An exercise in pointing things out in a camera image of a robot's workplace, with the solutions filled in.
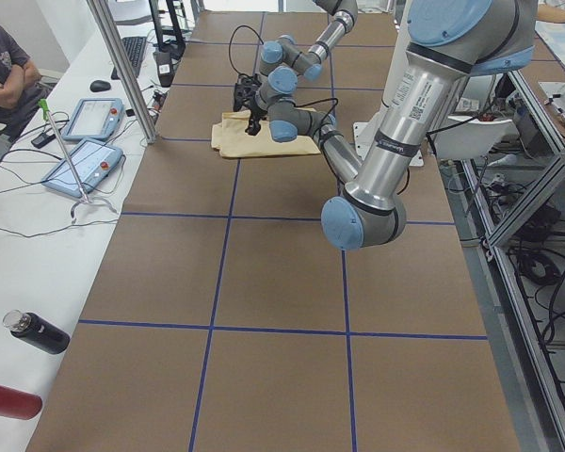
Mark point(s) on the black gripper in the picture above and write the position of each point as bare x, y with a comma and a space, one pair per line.
255, 114

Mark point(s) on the beige long-sleeve printed shirt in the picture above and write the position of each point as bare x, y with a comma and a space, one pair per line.
229, 138

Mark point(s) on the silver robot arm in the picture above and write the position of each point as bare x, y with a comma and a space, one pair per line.
449, 40
306, 42

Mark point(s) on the black box with label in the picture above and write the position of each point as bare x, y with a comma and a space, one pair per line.
164, 67

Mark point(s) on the black keyboard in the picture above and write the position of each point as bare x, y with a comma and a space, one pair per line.
135, 49

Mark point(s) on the far blue teach pendant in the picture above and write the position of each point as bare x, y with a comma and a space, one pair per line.
96, 118

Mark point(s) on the blue teach pendant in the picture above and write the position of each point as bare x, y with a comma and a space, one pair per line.
96, 118
93, 161

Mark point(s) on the black computer mouse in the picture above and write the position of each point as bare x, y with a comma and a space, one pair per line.
99, 86

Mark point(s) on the near blue teach pendant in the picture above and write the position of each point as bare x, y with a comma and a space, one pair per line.
93, 161

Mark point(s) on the metal stand with green tip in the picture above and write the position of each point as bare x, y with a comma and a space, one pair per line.
85, 198

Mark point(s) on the seated person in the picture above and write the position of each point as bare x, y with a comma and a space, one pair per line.
20, 87

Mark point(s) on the black bottle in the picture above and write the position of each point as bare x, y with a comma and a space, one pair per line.
36, 331

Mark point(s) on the red bottle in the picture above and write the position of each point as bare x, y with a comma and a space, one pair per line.
18, 405

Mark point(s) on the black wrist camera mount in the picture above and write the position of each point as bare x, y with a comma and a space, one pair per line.
245, 88

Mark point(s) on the white camera post with base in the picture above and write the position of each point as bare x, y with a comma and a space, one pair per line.
393, 135

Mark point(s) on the aluminium frame post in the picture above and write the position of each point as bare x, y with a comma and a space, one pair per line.
110, 33

